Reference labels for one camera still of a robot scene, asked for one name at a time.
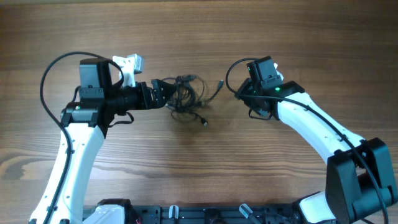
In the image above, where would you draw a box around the black cable bundle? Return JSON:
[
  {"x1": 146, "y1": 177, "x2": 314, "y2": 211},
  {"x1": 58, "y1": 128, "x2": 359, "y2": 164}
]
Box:
[{"x1": 161, "y1": 73, "x2": 224, "y2": 128}]

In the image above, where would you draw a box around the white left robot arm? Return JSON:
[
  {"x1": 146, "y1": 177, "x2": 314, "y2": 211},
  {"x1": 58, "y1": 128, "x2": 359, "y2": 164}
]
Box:
[{"x1": 29, "y1": 54, "x2": 177, "y2": 223}]

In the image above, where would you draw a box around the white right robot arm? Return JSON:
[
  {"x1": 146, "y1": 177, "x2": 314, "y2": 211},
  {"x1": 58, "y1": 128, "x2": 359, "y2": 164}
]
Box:
[{"x1": 233, "y1": 56, "x2": 397, "y2": 223}]

